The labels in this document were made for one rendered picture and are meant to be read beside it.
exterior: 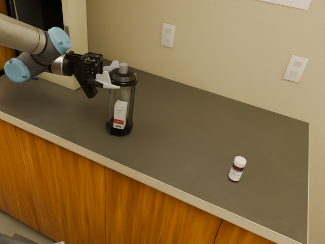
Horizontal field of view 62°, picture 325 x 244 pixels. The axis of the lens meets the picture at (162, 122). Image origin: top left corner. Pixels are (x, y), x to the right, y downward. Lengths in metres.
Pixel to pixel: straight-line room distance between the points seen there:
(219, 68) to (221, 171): 0.62
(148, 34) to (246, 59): 0.53
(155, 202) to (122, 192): 0.14
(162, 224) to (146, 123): 0.40
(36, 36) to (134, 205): 0.67
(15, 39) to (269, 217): 0.85
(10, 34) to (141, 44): 0.89
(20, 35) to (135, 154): 0.51
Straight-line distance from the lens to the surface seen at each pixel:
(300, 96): 1.43
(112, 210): 1.20
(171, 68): 1.52
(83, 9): 1.28
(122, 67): 0.93
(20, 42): 0.82
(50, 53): 0.88
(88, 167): 1.10
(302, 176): 1.11
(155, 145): 1.02
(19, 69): 0.94
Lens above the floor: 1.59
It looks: 35 degrees down
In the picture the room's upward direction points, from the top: 8 degrees clockwise
